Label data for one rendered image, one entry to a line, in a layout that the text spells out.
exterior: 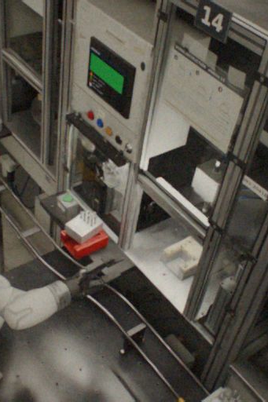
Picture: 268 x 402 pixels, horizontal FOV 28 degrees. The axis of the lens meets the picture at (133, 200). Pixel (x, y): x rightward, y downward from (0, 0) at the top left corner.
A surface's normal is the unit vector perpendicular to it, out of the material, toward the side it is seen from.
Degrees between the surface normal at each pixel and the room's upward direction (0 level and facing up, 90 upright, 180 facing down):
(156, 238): 0
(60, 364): 0
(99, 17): 91
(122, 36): 90
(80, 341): 0
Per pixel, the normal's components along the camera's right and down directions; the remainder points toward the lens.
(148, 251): 0.13, -0.74
